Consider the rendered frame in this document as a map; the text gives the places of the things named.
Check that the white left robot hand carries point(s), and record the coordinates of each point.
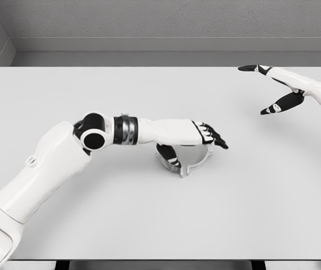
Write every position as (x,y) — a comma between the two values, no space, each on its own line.
(178,132)

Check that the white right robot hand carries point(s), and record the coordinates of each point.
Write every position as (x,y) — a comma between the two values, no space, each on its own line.
(287,80)

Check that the thin white pipe clamp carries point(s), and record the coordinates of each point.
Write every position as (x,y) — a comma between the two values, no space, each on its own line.
(197,160)

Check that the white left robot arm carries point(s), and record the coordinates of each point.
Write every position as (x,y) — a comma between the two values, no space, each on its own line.
(50,157)

